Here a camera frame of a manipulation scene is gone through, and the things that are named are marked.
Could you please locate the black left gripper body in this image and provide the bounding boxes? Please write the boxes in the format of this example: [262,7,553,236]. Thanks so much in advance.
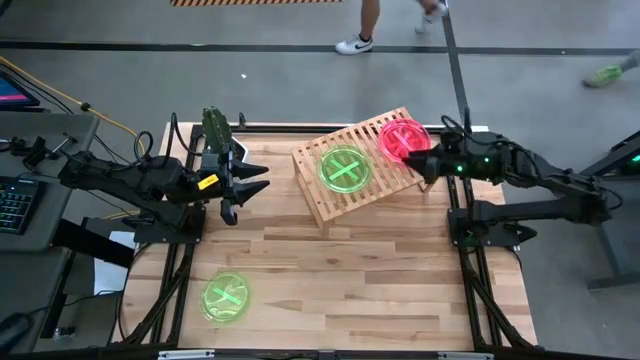
[195,143,241,227]

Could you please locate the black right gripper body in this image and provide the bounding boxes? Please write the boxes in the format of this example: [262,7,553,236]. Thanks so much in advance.
[429,138,484,185]

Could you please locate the pink translucent plastic plate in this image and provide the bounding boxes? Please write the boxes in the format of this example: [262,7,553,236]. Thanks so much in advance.
[377,117,433,164]

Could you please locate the green translucent plastic plate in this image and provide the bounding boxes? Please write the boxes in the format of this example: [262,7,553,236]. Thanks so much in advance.
[199,270,252,325]
[316,143,374,196]

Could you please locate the wooden slatted shelf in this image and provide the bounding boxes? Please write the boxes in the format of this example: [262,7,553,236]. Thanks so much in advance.
[291,106,437,237]

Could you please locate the green artificial cactus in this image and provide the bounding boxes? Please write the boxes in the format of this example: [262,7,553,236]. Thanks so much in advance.
[201,105,234,157]

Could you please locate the black stand legs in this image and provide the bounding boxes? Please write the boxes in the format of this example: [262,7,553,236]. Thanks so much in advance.
[579,128,640,292]

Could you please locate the grey side desk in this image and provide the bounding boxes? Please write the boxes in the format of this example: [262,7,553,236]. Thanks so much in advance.
[0,111,102,254]

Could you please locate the black clamp device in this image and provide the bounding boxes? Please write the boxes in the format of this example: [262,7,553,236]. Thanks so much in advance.
[8,132,76,170]

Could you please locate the black backlit keyboard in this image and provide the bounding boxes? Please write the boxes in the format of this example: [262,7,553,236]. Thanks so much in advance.
[0,174,40,236]

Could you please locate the monitor with pink screen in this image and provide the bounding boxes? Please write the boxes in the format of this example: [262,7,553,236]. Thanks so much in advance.
[0,69,42,110]

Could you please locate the black computer mouse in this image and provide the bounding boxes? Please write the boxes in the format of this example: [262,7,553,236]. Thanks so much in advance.
[0,311,33,354]

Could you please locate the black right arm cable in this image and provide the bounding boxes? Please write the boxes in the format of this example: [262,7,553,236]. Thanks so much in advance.
[438,106,475,147]

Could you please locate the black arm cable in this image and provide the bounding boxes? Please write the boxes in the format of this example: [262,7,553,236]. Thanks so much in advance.
[438,106,475,147]
[131,111,194,162]

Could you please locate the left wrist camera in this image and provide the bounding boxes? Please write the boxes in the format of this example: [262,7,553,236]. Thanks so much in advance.
[201,151,222,176]

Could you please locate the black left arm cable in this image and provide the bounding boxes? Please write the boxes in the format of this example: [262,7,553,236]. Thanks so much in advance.
[131,111,194,162]

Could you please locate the black metal table frame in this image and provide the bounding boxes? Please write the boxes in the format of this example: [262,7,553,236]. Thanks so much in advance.
[106,121,540,360]

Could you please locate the yellow cable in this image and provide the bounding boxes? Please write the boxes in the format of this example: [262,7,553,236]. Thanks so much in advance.
[0,55,147,157]

